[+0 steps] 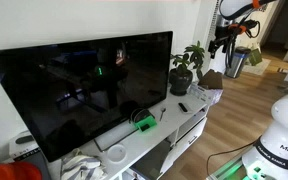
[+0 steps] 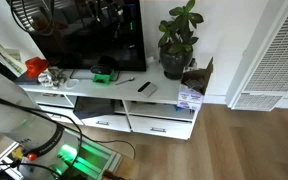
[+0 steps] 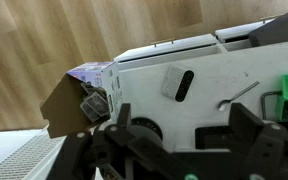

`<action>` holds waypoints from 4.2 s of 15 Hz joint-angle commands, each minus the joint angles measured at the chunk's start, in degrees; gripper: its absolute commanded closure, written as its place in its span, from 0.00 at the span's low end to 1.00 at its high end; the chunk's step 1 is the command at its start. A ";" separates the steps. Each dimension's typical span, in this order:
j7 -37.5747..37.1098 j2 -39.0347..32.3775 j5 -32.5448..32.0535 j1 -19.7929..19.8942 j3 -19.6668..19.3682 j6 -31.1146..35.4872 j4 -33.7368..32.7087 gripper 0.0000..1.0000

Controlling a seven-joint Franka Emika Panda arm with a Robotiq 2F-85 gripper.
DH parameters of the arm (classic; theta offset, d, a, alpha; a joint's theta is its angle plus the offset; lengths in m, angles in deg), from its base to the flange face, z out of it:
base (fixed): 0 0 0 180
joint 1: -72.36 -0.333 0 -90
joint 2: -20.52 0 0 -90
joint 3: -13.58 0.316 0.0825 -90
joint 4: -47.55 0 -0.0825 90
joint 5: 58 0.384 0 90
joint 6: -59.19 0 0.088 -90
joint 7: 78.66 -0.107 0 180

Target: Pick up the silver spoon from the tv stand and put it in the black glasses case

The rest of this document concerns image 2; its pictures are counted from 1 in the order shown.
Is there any silver spoon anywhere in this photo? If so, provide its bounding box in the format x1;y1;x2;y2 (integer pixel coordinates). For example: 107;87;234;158
114;77;136;86

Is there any green lit robot base platform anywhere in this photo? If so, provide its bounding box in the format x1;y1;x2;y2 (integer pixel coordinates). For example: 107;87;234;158
0;128;122;180

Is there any white TV stand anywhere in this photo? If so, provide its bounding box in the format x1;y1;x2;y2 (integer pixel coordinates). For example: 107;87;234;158
17;61;200;141

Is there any green plastic stand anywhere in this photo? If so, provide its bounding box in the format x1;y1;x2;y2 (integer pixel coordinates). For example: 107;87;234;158
92;71;116;85

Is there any black glasses case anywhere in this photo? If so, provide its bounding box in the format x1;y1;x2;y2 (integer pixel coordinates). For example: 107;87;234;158
90;64;114;76

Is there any slim black remote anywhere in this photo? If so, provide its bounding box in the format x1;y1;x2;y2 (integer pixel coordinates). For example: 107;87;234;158
137;81;151;93

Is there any wide white drawer front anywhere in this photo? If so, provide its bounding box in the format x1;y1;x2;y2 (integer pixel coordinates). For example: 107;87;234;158
128;115;194;141

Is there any dark glazed plant pot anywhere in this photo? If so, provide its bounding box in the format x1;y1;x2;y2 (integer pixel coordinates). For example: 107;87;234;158
159;44;194;80

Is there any open cardboard box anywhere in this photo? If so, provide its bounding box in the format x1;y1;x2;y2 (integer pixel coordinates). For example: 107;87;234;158
177;57;215;112

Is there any medium white drawer front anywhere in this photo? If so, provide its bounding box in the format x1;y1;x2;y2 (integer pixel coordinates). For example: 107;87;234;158
81;114;132;133

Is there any black shelf panel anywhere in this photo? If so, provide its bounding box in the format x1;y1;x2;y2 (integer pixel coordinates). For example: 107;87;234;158
73;96;117;120

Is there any white round dish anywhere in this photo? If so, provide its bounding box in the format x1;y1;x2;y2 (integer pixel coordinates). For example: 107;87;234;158
64;78;80;90

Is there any black flat screen TV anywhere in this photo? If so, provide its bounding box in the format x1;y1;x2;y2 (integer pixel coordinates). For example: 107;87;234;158
7;0;148;73

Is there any green leafy plant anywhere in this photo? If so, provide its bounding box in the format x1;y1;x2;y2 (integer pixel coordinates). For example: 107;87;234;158
157;0;205;56

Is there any narrow white drawer front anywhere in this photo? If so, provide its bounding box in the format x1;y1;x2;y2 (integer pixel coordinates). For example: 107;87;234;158
38;104;84;126

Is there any striped crumpled cloth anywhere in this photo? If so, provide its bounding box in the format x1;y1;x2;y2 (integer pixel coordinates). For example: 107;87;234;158
37;66;67;89

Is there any red plastic object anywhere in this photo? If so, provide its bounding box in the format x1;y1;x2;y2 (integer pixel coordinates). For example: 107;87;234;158
24;56;50;79

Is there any red emergency stop button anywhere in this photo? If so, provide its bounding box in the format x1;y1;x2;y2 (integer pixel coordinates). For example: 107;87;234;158
26;152;39;162

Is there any stack of books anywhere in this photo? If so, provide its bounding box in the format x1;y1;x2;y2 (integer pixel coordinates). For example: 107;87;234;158
0;29;28;78

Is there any black wire TV foot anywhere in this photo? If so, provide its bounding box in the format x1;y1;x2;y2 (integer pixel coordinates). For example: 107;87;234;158
69;68;121;83

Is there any white wall vent heater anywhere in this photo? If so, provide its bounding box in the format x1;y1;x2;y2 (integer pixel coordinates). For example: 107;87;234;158
225;0;288;112

